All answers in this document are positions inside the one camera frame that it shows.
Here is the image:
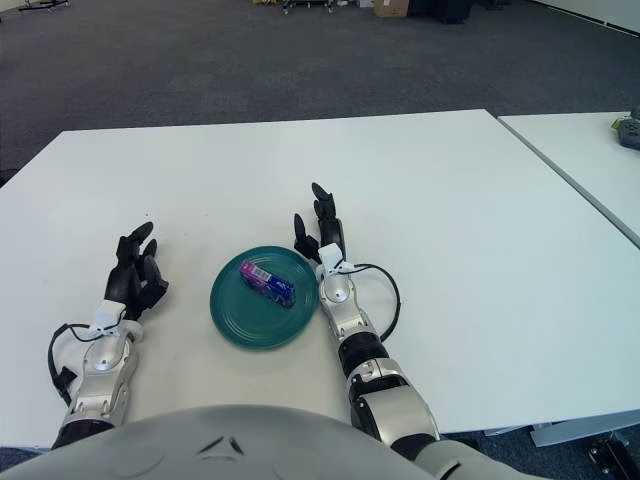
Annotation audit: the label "grey robot torso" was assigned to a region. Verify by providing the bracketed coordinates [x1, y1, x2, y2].
[0, 403, 426, 480]

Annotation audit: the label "round green plate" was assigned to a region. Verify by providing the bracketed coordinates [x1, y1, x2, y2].
[209, 245, 322, 351]

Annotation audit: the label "blue purple gum box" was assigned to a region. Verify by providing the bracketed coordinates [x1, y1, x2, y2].
[239, 258, 296, 310]

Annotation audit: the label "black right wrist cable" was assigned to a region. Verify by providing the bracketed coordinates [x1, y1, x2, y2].
[347, 263, 402, 342]

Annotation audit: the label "brown cardboard box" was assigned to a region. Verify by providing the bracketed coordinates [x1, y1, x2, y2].
[373, 0, 410, 19]

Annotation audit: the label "black chair casters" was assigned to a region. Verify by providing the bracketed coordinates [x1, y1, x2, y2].
[279, 0, 336, 15]

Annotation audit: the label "large black bag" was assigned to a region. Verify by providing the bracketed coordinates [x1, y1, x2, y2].
[409, 0, 474, 25]

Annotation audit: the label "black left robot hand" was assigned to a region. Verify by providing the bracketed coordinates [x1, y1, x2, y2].
[89, 222, 170, 339]

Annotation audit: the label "white table frame foot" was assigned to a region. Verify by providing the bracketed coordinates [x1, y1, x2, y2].
[529, 414, 640, 448]

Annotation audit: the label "dark grey desk device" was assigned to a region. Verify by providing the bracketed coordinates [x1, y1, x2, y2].
[609, 108, 640, 149]

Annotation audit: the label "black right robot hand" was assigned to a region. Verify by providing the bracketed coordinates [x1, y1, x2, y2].
[292, 182, 354, 276]

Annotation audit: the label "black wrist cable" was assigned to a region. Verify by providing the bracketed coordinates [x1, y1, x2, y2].
[347, 263, 402, 342]
[47, 323, 96, 406]

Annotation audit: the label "black metal floor stand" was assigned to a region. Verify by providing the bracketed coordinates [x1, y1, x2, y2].
[588, 430, 640, 476]

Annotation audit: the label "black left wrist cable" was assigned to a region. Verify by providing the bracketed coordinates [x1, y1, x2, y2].
[47, 323, 96, 406]

